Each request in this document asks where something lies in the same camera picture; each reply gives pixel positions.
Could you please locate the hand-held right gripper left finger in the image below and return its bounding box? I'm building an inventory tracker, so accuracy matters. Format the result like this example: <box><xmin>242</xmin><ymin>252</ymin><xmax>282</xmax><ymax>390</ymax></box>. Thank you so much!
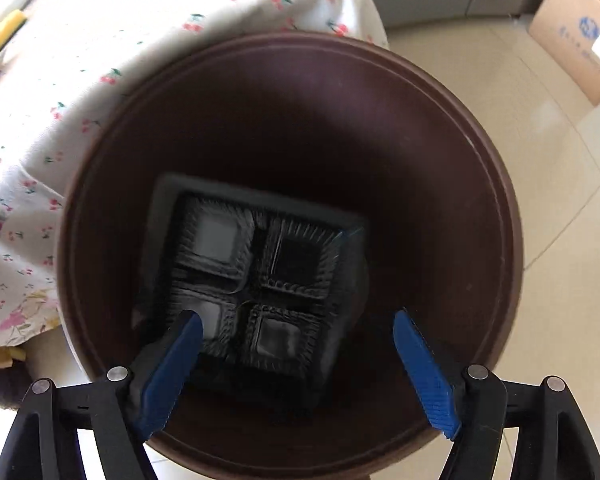
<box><xmin>0</xmin><ymin>310</ymin><xmax>204</xmax><ymax>480</ymax></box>

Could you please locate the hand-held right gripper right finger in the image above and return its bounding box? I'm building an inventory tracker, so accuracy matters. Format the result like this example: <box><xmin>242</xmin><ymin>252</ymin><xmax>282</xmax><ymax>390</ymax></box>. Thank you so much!
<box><xmin>392</xmin><ymin>309</ymin><xmax>600</xmax><ymax>480</ymax></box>

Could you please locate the black plastic compartment tray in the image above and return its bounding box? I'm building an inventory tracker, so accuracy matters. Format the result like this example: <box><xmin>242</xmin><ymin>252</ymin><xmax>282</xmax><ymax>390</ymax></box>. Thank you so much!
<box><xmin>135</xmin><ymin>172</ymin><xmax>371</xmax><ymax>408</ymax></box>

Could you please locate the brown round plastic bin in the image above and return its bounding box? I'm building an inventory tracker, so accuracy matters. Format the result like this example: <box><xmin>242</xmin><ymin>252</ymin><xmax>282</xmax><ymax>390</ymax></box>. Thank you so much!
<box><xmin>57</xmin><ymin>32</ymin><xmax>523</xmax><ymax>478</ymax></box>

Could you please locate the floral cloth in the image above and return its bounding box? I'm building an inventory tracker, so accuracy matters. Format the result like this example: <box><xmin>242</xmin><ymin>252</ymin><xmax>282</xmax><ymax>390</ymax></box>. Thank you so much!
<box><xmin>0</xmin><ymin>287</ymin><xmax>63</xmax><ymax>361</ymax></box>

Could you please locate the cherry print tablecloth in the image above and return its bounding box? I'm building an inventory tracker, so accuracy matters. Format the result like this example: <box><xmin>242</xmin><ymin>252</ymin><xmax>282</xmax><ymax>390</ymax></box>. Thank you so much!
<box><xmin>0</xmin><ymin>0</ymin><xmax>391</xmax><ymax>351</ymax></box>

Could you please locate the cardboard box with blue print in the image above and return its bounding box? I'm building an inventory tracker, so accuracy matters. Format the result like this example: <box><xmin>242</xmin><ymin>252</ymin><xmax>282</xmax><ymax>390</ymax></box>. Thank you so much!
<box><xmin>528</xmin><ymin>0</ymin><xmax>600</xmax><ymax>107</ymax></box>

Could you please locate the yellow and green sponge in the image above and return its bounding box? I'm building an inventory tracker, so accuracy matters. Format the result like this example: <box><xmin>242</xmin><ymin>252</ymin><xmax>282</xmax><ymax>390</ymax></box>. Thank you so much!
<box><xmin>0</xmin><ymin>9</ymin><xmax>28</xmax><ymax>68</ymax></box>

